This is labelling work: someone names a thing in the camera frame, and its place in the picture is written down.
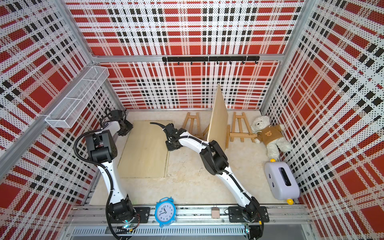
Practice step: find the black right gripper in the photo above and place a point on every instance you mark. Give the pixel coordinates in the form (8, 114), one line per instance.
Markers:
(169, 148)

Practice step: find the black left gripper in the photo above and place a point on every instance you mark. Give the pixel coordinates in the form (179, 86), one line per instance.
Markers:
(130, 126)

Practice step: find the plywood board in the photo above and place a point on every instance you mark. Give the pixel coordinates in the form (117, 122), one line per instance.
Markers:
(145, 154)
(219, 120)

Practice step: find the wooden easel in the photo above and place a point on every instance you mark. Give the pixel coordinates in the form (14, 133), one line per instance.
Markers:
(227, 136)
(241, 129)
(189, 123)

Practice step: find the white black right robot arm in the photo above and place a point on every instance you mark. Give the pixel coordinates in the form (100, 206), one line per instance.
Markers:
(216, 163)

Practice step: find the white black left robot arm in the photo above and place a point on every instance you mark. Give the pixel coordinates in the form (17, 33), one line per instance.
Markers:
(98, 147)

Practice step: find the blue alarm clock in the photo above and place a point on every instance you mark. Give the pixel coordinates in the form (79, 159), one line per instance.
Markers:
(165, 212)

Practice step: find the white teddy bear brown hoodie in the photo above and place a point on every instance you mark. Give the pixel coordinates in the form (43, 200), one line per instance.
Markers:
(271, 136)

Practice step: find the lavender toy toaster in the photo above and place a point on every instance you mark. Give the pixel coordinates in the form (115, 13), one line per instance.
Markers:
(281, 181)

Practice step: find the yellow small ball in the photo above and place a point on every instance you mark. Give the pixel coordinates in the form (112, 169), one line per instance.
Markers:
(289, 201)

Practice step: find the white wire mesh basket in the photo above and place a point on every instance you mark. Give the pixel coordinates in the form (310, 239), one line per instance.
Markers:
(69, 109)

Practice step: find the small beige box on rail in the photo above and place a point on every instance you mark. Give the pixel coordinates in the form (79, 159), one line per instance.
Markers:
(215, 213)

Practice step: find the black hook rail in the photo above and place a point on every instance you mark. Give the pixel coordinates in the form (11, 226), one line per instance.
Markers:
(211, 59)

